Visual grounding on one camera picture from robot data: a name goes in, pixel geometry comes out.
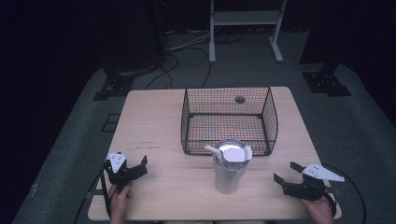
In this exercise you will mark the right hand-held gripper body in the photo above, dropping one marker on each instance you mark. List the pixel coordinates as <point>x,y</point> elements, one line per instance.
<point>311,186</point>

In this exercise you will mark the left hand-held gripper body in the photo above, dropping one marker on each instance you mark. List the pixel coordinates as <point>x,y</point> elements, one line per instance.
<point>117,174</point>

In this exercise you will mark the black stand base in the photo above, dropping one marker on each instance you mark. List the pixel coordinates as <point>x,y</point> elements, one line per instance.
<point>113,87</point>
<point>327,82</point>

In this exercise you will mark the white metal desk frame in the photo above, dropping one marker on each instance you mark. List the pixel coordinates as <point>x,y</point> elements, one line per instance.
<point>246,17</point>

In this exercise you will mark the person's right hand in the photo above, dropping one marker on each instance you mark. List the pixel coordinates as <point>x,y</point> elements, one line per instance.
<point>319,211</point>

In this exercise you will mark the white tumbler with straw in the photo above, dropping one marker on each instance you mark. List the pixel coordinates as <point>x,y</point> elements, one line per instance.
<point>229,171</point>

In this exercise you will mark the person's left hand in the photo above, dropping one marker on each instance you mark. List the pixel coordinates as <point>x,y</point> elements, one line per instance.
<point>120,199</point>

